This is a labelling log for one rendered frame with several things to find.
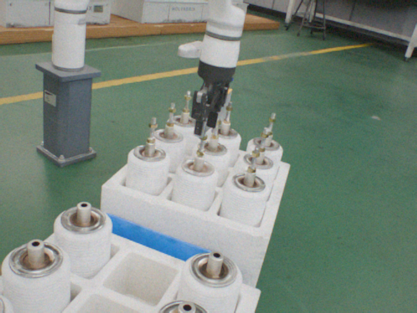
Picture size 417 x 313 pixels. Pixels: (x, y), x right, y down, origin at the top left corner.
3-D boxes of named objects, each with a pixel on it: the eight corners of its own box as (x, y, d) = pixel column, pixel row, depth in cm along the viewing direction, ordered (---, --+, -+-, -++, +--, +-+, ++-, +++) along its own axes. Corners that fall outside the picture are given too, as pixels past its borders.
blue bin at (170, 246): (74, 279, 90) (75, 236, 85) (101, 251, 100) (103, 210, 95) (200, 331, 84) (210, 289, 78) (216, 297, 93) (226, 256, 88)
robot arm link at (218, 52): (194, 49, 89) (199, 20, 86) (242, 63, 86) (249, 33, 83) (174, 56, 81) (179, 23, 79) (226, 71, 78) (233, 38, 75)
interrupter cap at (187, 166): (174, 169, 91) (175, 167, 91) (190, 158, 98) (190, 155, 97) (205, 181, 89) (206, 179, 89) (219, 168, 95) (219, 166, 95)
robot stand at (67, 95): (35, 149, 138) (34, 63, 125) (72, 140, 149) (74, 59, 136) (60, 167, 131) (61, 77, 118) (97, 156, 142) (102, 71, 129)
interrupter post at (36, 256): (24, 263, 59) (23, 245, 57) (35, 254, 61) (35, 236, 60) (37, 269, 58) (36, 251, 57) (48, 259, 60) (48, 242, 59)
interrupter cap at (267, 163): (256, 153, 106) (257, 151, 106) (279, 166, 102) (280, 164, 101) (236, 159, 101) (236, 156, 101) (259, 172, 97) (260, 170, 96)
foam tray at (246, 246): (97, 248, 101) (101, 185, 93) (159, 179, 135) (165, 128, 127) (251, 301, 94) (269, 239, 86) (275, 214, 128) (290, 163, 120)
